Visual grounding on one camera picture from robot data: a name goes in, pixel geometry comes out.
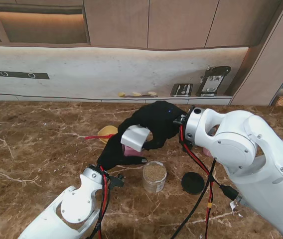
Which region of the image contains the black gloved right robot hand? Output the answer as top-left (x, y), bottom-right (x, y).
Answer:
top-left (118, 101), bottom-right (187, 151)

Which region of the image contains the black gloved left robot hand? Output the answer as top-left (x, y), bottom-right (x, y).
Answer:
top-left (97, 133), bottom-right (147, 170)

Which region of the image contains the pink container with white lid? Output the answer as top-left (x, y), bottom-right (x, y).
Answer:
top-left (123, 145), bottom-right (144, 158)

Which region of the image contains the white square container lid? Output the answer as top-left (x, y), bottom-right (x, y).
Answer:
top-left (120, 124), bottom-right (149, 152)

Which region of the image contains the red plastic measuring spoon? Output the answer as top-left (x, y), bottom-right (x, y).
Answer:
top-left (84, 133), bottom-right (115, 140)

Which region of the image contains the clear grain jar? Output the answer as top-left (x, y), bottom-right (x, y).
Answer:
top-left (142, 161), bottom-right (168, 193)

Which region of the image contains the black round jar lid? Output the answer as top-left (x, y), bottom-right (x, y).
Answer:
top-left (181, 172), bottom-right (205, 196)

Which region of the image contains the white back counter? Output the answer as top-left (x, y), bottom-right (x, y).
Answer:
top-left (0, 92), bottom-right (233, 115)

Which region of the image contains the yellow plastic bowl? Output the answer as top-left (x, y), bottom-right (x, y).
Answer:
top-left (98, 125), bottom-right (119, 144)

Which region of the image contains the dark wooden serving board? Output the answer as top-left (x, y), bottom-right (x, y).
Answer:
top-left (124, 94), bottom-right (158, 98)

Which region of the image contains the black toaster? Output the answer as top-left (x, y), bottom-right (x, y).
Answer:
top-left (170, 83), bottom-right (193, 97)

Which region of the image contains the black espresso machine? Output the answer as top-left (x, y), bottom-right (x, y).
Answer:
top-left (196, 66), bottom-right (232, 97)

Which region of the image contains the tall beige cabinet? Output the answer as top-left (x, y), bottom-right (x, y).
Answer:
top-left (230, 0), bottom-right (283, 107)

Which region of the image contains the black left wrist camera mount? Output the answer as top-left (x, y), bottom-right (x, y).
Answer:
top-left (108, 174), bottom-right (125, 190)

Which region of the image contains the red and black left arm cable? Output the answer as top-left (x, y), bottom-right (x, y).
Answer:
top-left (90, 166), bottom-right (111, 239)

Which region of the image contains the red and black arm cable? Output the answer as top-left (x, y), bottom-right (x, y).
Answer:
top-left (90, 166), bottom-right (111, 239)
top-left (170, 124), bottom-right (241, 239)

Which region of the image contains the red and black right arm cable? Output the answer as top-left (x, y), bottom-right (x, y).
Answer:
top-left (170, 124), bottom-right (241, 239)

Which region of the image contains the beige wall cabinet door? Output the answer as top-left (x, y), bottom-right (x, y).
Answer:
top-left (83, 0), bottom-right (150, 50)
top-left (204, 0), bottom-right (283, 48)
top-left (147, 0), bottom-right (220, 50)

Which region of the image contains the black wall control strip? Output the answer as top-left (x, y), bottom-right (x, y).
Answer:
top-left (0, 70), bottom-right (50, 80)

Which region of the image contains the lit open wall shelf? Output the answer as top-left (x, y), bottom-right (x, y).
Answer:
top-left (0, 0), bottom-right (91, 47)

